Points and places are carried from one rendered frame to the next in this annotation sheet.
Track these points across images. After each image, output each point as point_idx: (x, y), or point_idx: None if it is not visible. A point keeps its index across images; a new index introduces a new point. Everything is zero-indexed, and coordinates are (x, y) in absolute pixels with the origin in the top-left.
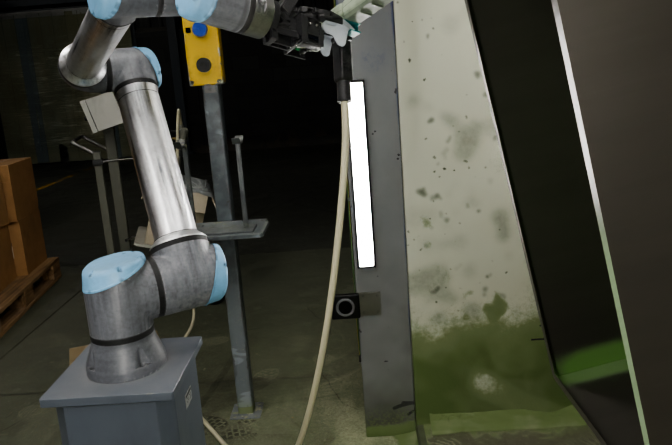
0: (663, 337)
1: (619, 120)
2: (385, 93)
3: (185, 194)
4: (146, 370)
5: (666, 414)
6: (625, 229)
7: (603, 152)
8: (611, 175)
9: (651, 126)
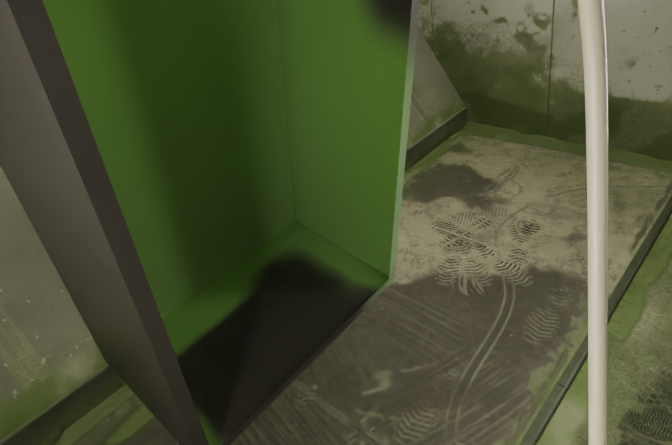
0: (382, 146)
1: None
2: None
3: None
4: None
5: (386, 201)
6: (399, 60)
7: None
8: (405, 9)
9: None
